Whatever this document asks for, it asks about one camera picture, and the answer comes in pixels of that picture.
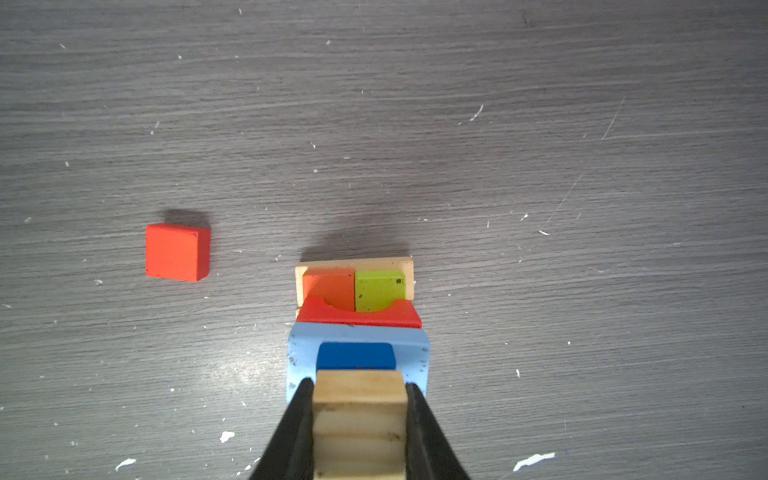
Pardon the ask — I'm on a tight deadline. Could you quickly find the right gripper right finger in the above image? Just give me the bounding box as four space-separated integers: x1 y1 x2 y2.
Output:
405 383 470 480

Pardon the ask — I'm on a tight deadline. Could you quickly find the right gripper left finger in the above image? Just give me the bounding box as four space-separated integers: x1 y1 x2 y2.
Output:
250 378 314 480

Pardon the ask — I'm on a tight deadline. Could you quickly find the small natural wood cube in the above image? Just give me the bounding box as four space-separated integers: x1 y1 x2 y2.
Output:
312 370 408 479

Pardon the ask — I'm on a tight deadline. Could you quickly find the dark blue wood cube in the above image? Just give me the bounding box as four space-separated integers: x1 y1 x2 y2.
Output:
316 342 397 370

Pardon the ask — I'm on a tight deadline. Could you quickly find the light blue wood block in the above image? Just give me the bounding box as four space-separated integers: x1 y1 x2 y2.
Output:
285 322 431 403

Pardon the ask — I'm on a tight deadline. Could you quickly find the red arch wood block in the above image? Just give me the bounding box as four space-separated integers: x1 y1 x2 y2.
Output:
296 296 423 329

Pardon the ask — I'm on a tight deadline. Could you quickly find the lime green wood block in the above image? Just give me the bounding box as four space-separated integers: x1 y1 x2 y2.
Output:
355 270 406 312

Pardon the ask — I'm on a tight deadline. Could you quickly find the orange wood block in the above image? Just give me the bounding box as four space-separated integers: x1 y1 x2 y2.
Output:
302 267 355 311

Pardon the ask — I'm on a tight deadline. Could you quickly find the natural wood block long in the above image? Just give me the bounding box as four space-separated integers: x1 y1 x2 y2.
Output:
295 256 415 313

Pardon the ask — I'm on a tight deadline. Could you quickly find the small red wood cube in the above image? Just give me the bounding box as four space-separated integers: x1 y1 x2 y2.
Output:
145 223 211 282

